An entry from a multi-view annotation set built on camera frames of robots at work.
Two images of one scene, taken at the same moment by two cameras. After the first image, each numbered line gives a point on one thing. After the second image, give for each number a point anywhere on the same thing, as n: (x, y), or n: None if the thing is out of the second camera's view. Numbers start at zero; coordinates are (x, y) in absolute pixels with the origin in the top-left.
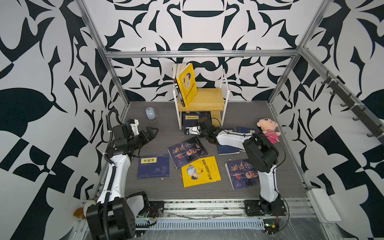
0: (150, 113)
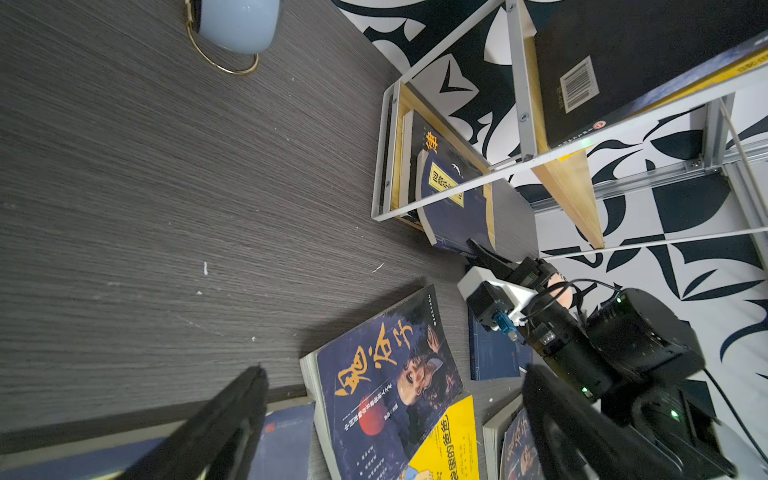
0: (243, 26)
